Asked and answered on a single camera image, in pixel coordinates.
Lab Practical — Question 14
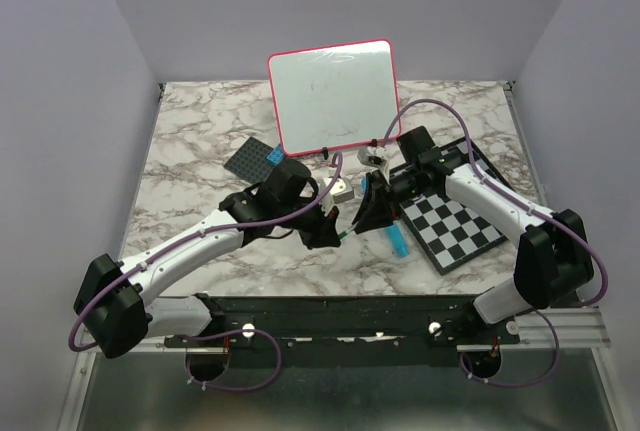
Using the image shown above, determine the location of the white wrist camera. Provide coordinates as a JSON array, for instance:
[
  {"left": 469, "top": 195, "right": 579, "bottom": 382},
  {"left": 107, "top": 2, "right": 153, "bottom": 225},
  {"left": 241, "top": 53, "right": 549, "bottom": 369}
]
[
  {"left": 321, "top": 178, "right": 355, "bottom": 211},
  {"left": 357, "top": 146, "right": 390, "bottom": 175}
]

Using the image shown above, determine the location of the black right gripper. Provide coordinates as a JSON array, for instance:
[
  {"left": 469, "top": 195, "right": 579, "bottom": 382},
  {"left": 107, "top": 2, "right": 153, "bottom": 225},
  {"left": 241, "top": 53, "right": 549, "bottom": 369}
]
[{"left": 352, "top": 166, "right": 424, "bottom": 235}]

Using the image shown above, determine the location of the dark grey lego baseplate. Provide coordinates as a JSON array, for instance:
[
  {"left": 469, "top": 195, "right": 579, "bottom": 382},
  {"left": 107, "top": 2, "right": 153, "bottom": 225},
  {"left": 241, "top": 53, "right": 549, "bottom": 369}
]
[{"left": 223, "top": 137, "right": 275, "bottom": 185}]

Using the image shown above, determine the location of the black white chessboard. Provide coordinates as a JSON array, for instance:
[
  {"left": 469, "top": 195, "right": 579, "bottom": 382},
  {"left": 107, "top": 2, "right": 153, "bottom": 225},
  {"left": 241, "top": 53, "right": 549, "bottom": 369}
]
[{"left": 397, "top": 136, "right": 516, "bottom": 276}]

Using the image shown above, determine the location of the black whiteboard stand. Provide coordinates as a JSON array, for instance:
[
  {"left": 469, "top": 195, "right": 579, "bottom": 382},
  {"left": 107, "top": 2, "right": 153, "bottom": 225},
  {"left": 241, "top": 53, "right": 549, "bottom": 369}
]
[{"left": 320, "top": 138, "right": 379, "bottom": 159}]

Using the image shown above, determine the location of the white whiteboard marker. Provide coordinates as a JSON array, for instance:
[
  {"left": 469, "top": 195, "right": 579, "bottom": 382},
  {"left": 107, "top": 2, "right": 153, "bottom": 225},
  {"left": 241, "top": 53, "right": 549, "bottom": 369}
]
[{"left": 338, "top": 225, "right": 356, "bottom": 240}]

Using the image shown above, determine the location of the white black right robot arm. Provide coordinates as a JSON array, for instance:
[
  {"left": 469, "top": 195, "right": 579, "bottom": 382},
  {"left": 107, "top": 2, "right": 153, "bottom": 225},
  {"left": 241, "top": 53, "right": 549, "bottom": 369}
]
[{"left": 353, "top": 127, "right": 594, "bottom": 343}]

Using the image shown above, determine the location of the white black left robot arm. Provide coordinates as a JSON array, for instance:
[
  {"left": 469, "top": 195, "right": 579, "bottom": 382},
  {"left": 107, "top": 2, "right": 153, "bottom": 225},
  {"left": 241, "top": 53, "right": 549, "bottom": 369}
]
[{"left": 68, "top": 158, "right": 340, "bottom": 358}]

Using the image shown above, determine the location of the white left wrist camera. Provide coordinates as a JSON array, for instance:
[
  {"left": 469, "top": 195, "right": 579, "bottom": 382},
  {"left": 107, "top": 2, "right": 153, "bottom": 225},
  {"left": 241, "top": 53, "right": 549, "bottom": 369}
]
[{"left": 321, "top": 178, "right": 355, "bottom": 211}]

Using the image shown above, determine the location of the aluminium frame rail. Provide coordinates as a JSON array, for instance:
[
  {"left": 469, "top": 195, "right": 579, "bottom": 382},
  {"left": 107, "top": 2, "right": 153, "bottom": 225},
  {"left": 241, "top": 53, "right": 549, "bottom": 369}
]
[{"left": 457, "top": 80, "right": 614, "bottom": 352}]

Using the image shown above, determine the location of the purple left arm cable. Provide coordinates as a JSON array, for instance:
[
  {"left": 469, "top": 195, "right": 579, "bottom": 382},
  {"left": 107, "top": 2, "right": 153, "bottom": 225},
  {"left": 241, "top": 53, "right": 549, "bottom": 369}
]
[{"left": 67, "top": 150, "right": 344, "bottom": 392}]

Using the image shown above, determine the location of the pink framed whiteboard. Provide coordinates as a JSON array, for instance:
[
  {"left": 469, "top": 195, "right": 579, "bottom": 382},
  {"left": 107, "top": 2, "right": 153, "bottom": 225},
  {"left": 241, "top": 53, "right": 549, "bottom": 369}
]
[{"left": 267, "top": 38, "right": 402, "bottom": 156}]

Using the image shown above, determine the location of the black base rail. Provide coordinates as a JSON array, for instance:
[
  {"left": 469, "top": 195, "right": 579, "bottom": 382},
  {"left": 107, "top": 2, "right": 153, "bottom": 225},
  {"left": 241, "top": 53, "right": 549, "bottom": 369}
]
[{"left": 164, "top": 295, "right": 520, "bottom": 368}]

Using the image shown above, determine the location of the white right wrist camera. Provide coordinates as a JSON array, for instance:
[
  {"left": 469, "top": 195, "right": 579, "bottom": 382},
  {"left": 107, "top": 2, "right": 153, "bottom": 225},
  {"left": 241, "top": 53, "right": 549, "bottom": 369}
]
[{"left": 357, "top": 146, "right": 390, "bottom": 175}]

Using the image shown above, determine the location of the blue lego brick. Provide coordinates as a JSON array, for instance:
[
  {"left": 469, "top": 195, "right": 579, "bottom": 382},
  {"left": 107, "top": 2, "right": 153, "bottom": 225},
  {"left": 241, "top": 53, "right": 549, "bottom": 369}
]
[{"left": 266, "top": 144, "right": 286, "bottom": 166}]

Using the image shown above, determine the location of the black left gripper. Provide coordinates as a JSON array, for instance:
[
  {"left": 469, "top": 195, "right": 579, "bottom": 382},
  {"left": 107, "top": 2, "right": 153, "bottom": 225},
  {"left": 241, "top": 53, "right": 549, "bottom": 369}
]
[{"left": 276, "top": 189, "right": 341, "bottom": 250}]

